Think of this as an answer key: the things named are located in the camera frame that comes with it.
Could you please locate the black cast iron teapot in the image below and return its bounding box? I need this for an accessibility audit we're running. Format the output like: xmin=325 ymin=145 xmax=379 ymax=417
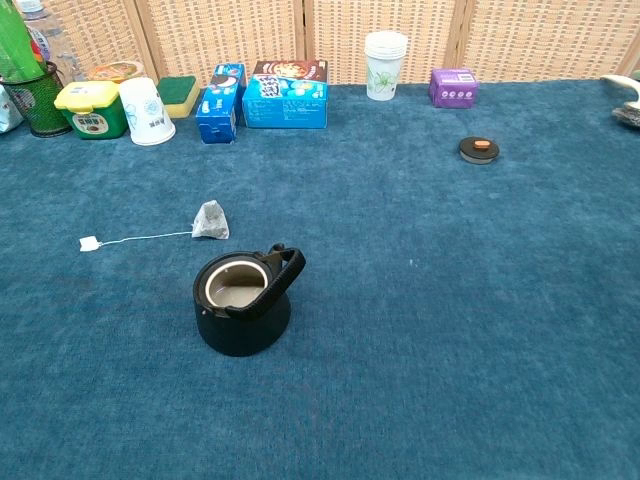
xmin=192 ymin=242 xmax=307 ymax=358

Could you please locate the clear glass dish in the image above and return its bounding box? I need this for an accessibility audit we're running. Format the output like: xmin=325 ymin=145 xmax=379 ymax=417
xmin=611 ymin=102 xmax=640 ymax=129

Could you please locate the upturned white paper cup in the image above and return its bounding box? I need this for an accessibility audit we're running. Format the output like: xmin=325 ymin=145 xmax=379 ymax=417
xmin=118 ymin=76 xmax=177 ymax=147

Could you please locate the wide blue cookie box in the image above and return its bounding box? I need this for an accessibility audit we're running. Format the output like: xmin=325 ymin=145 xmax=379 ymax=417
xmin=242 ymin=60 xmax=330 ymax=130

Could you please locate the woven folding screen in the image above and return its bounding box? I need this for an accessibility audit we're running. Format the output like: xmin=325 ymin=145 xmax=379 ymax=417
xmin=0 ymin=0 xmax=640 ymax=87

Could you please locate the green and yellow sponge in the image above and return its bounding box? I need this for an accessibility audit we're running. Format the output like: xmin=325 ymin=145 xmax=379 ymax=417
xmin=156 ymin=74 xmax=201 ymax=120

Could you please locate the black lid orange knob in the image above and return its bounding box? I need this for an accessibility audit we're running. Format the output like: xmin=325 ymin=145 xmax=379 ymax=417
xmin=458 ymin=135 xmax=501 ymax=166

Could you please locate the stack of white paper cups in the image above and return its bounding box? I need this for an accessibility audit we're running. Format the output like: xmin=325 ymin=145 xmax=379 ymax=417
xmin=364 ymin=30 xmax=409 ymax=102

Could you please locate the dark mesh pen holder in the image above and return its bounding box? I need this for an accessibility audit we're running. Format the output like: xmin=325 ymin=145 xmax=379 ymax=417
xmin=0 ymin=60 xmax=73 ymax=139

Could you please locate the blue carpet table cover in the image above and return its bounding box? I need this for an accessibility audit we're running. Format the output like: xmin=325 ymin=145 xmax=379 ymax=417
xmin=0 ymin=78 xmax=640 ymax=480

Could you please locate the narrow blue cookie box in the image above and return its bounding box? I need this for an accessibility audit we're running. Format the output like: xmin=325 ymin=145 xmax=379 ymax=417
xmin=195 ymin=62 xmax=248 ymax=145

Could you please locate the white wet wipes pack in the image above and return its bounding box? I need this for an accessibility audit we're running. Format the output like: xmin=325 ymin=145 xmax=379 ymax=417
xmin=0 ymin=83 xmax=25 ymax=135

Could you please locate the orange sealed food cup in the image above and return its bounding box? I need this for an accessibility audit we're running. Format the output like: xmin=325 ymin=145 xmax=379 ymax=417
xmin=87 ymin=60 xmax=146 ymax=84

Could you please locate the clear plastic water bottle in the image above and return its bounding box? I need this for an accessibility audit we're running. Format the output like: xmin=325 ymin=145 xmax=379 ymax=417
xmin=22 ymin=0 xmax=87 ymax=84

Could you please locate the small purple box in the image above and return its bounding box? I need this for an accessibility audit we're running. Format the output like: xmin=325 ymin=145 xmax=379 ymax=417
xmin=428 ymin=68 xmax=480 ymax=109

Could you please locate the green tub with yellow lid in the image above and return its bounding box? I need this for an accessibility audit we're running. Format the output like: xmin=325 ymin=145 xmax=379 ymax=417
xmin=53 ymin=80 xmax=129 ymax=141

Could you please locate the tea bag with string tag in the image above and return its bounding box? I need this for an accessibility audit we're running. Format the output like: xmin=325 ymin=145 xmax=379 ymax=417
xmin=78 ymin=199 xmax=231 ymax=253

